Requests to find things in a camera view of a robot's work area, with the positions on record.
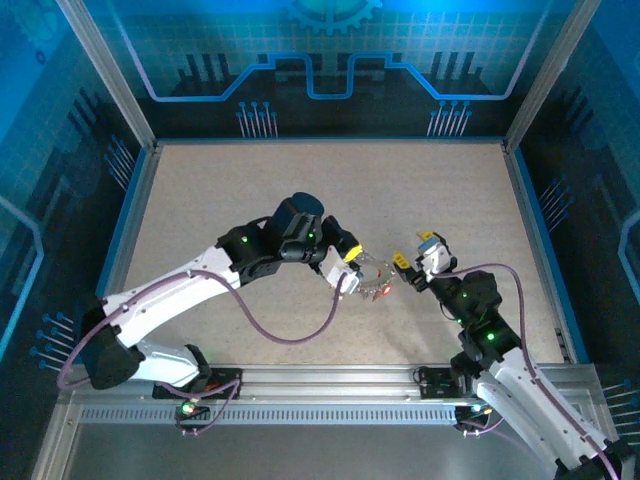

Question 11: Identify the status LED board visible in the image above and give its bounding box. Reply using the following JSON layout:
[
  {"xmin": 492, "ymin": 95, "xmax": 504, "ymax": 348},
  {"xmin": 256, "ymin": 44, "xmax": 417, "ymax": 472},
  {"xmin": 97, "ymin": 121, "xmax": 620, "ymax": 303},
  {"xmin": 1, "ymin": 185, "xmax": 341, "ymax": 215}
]
[
  {"xmin": 174, "ymin": 397, "xmax": 211, "ymax": 421},
  {"xmin": 454, "ymin": 402, "xmax": 496, "ymax": 424}
]

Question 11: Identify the aluminium table side rail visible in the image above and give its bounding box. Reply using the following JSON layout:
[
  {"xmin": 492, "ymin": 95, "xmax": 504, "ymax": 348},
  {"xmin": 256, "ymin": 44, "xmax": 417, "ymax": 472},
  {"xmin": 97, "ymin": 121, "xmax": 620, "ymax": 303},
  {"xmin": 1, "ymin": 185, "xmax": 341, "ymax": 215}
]
[
  {"xmin": 501, "ymin": 141, "xmax": 591, "ymax": 365},
  {"xmin": 74, "ymin": 144, "xmax": 162, "ymax": 365}
]

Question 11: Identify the aluminium table back rail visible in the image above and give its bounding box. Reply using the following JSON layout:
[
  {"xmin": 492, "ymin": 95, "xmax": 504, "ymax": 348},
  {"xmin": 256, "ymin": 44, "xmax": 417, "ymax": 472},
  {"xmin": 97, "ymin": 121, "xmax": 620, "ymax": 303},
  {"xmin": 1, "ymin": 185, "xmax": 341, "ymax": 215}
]
[{"xmin": 152, "ymin": 135, "xmax": 509, "ymax": 147}]

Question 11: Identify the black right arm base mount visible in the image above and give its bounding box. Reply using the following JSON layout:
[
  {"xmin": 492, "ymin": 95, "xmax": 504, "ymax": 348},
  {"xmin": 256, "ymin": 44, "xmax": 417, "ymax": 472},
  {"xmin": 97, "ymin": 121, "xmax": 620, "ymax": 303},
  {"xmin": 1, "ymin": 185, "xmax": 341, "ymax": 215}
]
[{"xmin": 417, "ymin": 367, "xmax": 481, "ymax": 401}]

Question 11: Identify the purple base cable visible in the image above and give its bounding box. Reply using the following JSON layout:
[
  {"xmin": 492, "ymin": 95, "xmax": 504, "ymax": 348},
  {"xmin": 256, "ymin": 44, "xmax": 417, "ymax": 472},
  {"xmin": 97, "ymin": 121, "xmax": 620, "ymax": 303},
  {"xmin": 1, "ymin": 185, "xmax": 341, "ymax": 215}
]
[
  {"xmin": 174, "ymin": 369, "xmax": 246, "ymax": 436},
  {"xmin": 457, "ymin": 417, "xmax": 541, "ymax": 466}
]

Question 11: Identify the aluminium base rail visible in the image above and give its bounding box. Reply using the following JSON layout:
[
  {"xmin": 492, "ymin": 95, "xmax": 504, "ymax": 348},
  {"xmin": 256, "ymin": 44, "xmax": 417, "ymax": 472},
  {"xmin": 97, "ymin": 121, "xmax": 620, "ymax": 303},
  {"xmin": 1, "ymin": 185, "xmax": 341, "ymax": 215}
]
[{"xmin": 62, "ymin": 363, "xmax": 604, "ymax": 404}]

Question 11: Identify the slotted grey cable duct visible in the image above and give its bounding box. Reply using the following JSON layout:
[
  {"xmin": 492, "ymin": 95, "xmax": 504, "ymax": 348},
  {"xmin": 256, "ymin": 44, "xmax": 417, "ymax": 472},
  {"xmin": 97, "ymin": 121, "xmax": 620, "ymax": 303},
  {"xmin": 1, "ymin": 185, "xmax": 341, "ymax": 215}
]
[{"xmin": 79, "ymin": 405, "xmax": 459, "ymax": 426}]

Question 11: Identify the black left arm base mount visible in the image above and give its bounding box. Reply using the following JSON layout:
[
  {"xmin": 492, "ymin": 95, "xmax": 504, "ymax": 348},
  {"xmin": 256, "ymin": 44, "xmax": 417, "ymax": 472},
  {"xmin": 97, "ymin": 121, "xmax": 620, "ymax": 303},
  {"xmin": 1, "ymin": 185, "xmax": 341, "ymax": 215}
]
[{"xmin": 152, "ymin": 367, "xmax": 244, "ymax": 401}]

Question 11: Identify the aluminium frame post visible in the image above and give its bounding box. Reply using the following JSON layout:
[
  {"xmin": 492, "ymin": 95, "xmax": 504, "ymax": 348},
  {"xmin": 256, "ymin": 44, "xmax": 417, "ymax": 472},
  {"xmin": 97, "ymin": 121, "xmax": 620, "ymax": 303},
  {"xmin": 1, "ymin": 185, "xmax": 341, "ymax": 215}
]
[
  {"xmin": 503, "ymin": 0, "xmax": 605, "ymax": 151},
  {"xmin": 54, "ymin": 0, "xmax": 160, "ymax": 151}
]

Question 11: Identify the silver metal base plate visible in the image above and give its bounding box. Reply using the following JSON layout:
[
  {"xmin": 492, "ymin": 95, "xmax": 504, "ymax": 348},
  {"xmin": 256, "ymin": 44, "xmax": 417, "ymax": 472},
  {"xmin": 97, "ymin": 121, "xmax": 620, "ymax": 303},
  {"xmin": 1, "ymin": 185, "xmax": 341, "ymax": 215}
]
[{"xmin": 29, "ymin": 399, "xmax": 636, "ymax": 480}]

